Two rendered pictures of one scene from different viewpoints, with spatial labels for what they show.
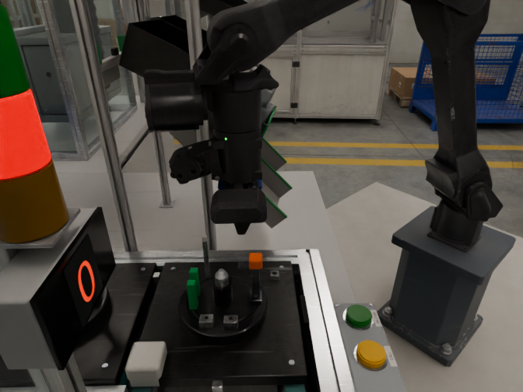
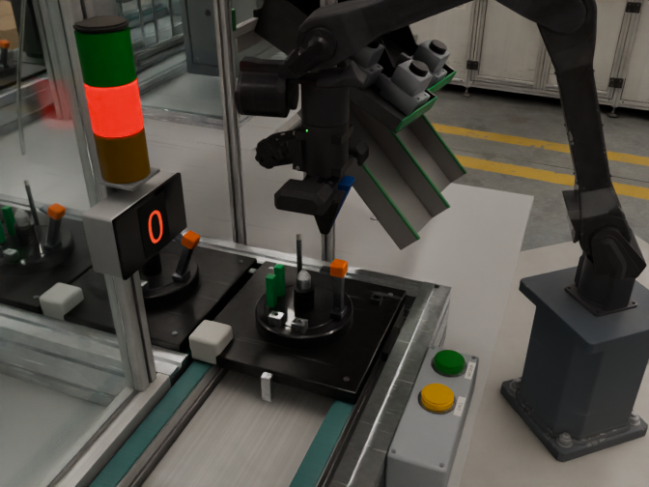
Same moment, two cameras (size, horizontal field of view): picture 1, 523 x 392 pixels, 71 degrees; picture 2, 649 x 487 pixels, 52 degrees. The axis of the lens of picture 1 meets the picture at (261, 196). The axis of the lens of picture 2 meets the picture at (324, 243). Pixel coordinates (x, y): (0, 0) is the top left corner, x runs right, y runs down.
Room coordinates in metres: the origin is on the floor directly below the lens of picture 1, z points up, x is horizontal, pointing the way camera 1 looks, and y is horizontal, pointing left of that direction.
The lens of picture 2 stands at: (-0.27, -0.26, 1.56)
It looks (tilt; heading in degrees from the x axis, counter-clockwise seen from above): 31 degrees down; 22
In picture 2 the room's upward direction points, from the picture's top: straight up
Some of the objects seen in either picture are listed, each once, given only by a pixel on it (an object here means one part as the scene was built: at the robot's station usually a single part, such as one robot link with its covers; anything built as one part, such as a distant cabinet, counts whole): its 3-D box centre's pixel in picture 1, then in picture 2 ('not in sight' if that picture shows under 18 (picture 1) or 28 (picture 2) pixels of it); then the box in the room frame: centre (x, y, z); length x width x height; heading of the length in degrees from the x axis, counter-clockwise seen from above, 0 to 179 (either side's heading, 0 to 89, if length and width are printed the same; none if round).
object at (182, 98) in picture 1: (198, 79); (289, 71); (0.42, 0.07, 1.33); 0.12 x 0.08 x 0.11; 102
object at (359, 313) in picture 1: (358, 317); (448, 364); (0.42, -0.15, 0.96); 0.04 x 0.04 x 0.02
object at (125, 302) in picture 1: (56, 292); (150, 258); (0.42, 0.32, 1.01); 0.24 x 0.24 x 0.13; 1
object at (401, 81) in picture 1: (437, 86); not in sight; (5.47, -2.57, 0.20); 1.20 x 0.80 x 0.41; 87
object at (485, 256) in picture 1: (440, 281); (584, 358); (0.50, -0.32, 0.96); 0.15 x 0.15 x 0.20; 42
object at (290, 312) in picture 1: (223, 313); (304, 322); (0.43, 0.06, 0.96); 0.24 x 0.24 x 0.02; 1
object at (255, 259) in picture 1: (250, 276); (333, 284); (0.43, 0.02, 1.04); 0.04 x 0.02 x 0.08; 91
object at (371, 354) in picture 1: (370, 355); (437, 399); (0.35, -0.16, 0.96); 0.04 x 0.04 x 0.02
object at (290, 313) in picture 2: (223, 304); (304, 311); (0.43, 0.06, 0.98); 0.14 x 0.14 x 0.02
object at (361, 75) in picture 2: (236, 97); (325, 91); (0.43, 0.03, 1.31); 0.09 x 0.06 x 0.07; 102
